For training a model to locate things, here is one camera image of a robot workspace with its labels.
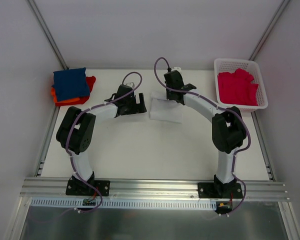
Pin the white slotted cable duct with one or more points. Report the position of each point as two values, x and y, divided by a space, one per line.
151 204

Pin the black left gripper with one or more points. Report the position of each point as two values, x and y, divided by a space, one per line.
132 107

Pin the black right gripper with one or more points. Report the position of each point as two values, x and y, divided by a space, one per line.
173 93

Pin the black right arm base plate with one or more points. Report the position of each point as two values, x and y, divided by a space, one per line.
211 190

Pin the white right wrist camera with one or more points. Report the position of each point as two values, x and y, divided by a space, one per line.
179 69

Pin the folded blue t shirt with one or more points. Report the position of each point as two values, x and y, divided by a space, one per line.
70 83

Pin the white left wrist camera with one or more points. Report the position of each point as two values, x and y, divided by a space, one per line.
130 84

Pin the aluminium mounting rail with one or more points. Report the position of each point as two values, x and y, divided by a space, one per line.
149 189

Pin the white plastic basket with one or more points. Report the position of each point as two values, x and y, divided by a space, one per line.
230 65

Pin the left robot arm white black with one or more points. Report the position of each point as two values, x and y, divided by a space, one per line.
75 132

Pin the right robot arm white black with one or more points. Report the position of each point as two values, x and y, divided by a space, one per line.
228 129

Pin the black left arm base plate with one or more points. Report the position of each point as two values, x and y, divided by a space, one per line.
76 187

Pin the left aluminium frame post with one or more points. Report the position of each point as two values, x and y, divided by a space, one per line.
47 33

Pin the aluminium frame post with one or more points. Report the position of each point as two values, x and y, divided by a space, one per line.
270 27
47 33

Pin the folded orange t shirt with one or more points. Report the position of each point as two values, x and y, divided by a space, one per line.
67 101

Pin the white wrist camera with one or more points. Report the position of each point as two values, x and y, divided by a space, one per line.
179 69
130 84

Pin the right aluminium frame post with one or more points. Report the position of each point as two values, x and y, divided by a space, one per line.
270 27

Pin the crumpled pink t shirt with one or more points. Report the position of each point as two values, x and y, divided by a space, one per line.
237 88

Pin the white t shirt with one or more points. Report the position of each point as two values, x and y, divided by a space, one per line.
162 109

